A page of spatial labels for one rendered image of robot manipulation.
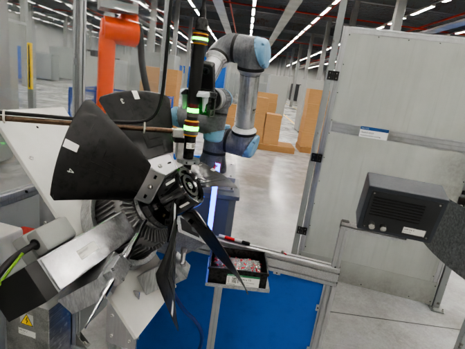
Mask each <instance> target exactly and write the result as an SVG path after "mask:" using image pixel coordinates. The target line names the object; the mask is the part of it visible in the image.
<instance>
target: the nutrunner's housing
mask: <svg viewBox="0 0 465 349"><path fill-rule="evenodd" d="M194 29H195V30H197V31H202V32H208V20H207V19H206V7H203V6H201V8H200V13H199V17H197V20H196V22H195V27H194ZM184 138H185V143H184V148H183V158H184V159H189V160H190V159H193V158H194V151H195V144H196V136H184ZM183 167H186V168H187V169H189V170H191V168H192V165H185V164H183Z"/></svg>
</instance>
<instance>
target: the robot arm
mask: <svg viewBox="0 0 465 349"><path fill-rule="evenodd" d="M270 60H271V46H270V44H269V41H268V40H267V39H266V38H263V37H258V36H250V35H242V34H237V33H230V34H227V35H224V36H223V37H221V38H219V39H218V40H217V41H216V42H215V43H214V44H213V45H212V46H211V47H210V48H209V50H208V52H207V53H206V61H205V60H204V63H203V75H202V83H201V90H200V91H198V92H197V94H196V97H200V102H199V115H198V121H199V131H198V132H199V133H202V134H203V139H204V142H203V151H202V154H201V156H200V158H199V161H200V162H202V163H204V164H206V165H208V166H210V167H211V168H213V167H214V165H215V162H219V163H221V169H220V173H221V174H223V173H226V169H227V166H226V152H227V153H230V154H234V155H237V156H241V157H246V158H251V157H252V156H253V155H254V153H255V152H256V149H257V147H258V145H259V136H258V135H256V132H257V130H256V129H255V128H254V122H255V111H256V105H257V95H258V88H259V77H260V75H261V74H262V73H263V72H264V69H266V68H268V66H269V64H270ZM229 62H233V63H237V70H238V71H239V72H240V78H239V93H238V100H237V115H236V123H235V125H234V126H233V127H232V129H231V128H230V125H227V124H226V119H227V114H228V108H229V107H230V106H231V105H232V102H233V96H232V94H231V92H229V91H228V90H226V89H224V88H215V82H216V80H217V78H218V76H219V74H220V72H221V70H222V69H223V68H225V67H226V66H227V64H228V63H229ZM180 94H181V106H180V107H173V108H171V113H172V125H174V126H176V127H179V128H184V120H185V119H186V118H187V109H186V105H187V97H188V89H187V88H182V89H181V90H180Z"/></svg>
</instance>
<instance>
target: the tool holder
mask: <svg viewBox="0 0 465 349"><path fill-rule="evenodd" d="M172 129H173V132H172V134H171V135H172V140H173V141H174V142H175V143H176V149H175V157H176V162H178V163H181V164H185V165H197V164H199V159H198V158H196V157H194V158H193V159H190V160H189V159H184V158H183V148H184V143H185V138H184V137H183V130H182V129H176V128H172Z"/></svg>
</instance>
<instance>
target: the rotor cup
mask: <svg viewBox="0 0 465 349"><path fill-rule="evenodd" d="M173 179H175V181H173V182H172V183H171V184H169V185H167V186H166V183H167V182H169V181H171V180H173ZM188 182H190V183H191V184H192V189H191V188H189V186H188ZM203 198H204V196H203V188H202V186H201V184H200V182H199V180H198V179H197V177H196V176H195V175H194V173H193V172H192V171H190V170H189V169H187V168H186V167H183V166H181V167H178V168H176V169H175V170H173V171H171V172H170V173H168V174H166V175H165V178H164V180H163V182H162V184H161V185H160V187H159V189H158V191H157V193H156V195H155V197H154V198H153V200H152V202H151V203H150V204H146V203H143V202H140V205H141V208H142V210H143V212H144V213H145V214H146V216H147V217H148V219H149V220H150V221H151V222H153V223H154V224H155V225H157V226H159V227H161V228H167V225H165V219H169V217H170V211H171V208H172V202H174V203H175V204H176V214H177V217H178V216H180V215H182V214H184V213H186V212H188V211H190V210H192V209H193V208H195V207H197V206H199V205H200V204H201V203H202V202H203ZM186 202H189V204H188V205H186V206H184V207H183V208H180V207H179V206H181V205H183V204H185V203H186ZM177 217H176V220H177Z"/></svg>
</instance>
